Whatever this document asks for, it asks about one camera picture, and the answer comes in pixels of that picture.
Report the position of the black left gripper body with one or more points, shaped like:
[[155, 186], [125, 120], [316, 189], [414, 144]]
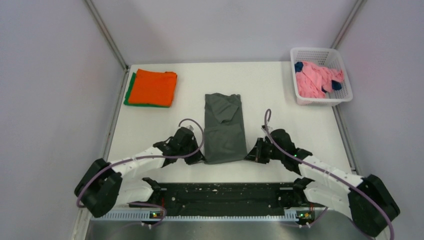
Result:
[[191, 146]]

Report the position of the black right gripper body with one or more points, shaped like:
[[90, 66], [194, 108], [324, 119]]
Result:
[[266, 151]]

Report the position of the grey t-shirt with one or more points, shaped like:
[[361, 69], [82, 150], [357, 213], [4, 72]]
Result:
[[224, 132]]

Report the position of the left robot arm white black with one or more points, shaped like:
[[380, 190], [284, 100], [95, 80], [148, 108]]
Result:
[[106, 185]]

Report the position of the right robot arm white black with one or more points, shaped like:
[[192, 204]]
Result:
[[364, 200]]

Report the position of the folded orange t-shirt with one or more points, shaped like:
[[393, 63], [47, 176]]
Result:
[[156, 88]]

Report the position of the folded green t-shirt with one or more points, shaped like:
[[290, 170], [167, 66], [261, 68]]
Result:
[[129, 91]]

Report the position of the pink crumpled t-shirt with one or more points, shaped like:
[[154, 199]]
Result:
[[311, 81]]

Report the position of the white plastic laundry basket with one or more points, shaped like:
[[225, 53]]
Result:
[[319, 77]]

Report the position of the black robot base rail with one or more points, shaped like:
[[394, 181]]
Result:
[[229, 199]]

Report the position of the white slotted cable duct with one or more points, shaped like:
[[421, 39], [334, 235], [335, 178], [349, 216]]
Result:
[[154, 215]]

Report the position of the aluminium frame post left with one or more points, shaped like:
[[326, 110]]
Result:
[[98, 20]]

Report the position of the aluminium frame post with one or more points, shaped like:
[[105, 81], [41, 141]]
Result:
[[98, 20], [353, 14]]

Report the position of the aluminium frame post right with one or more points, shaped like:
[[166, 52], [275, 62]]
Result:
[[353, 14]]

